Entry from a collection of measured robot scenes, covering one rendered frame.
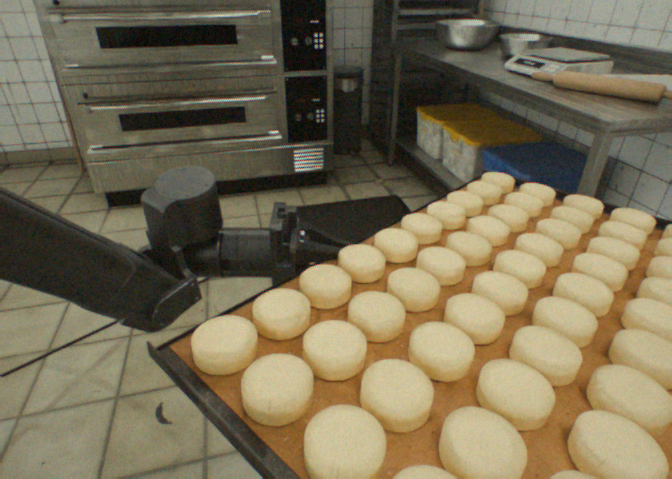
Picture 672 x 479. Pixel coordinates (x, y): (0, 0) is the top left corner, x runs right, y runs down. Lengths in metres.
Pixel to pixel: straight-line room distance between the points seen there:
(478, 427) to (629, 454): 0.09
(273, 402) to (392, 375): 0.09
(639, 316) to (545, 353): 0.12
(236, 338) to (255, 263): 0.14
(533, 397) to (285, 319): 0.19
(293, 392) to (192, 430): 1.28
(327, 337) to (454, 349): 0.10
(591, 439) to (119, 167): 2.74
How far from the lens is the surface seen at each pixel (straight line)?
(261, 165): 2.82
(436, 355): 0.34
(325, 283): 0.40
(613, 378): 0.38
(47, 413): 1.82
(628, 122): 1.61
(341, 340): 0.34
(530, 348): 0.38
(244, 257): 0.47
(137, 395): 1.73
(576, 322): 0.42
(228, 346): 0.34
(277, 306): 0.37
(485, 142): 2.47
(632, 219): 0.67
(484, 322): 0.39
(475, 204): 0.61
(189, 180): 0.44
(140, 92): 2.71
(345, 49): 3.79
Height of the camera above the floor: 1.26
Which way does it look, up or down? 31 degrees down
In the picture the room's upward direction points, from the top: straight up
